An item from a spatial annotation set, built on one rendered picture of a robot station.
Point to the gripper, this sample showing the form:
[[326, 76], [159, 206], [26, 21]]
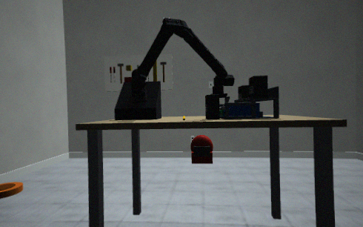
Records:
[[219, 91]]

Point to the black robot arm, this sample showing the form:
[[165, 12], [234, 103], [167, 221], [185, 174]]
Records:
[[180, 28]]

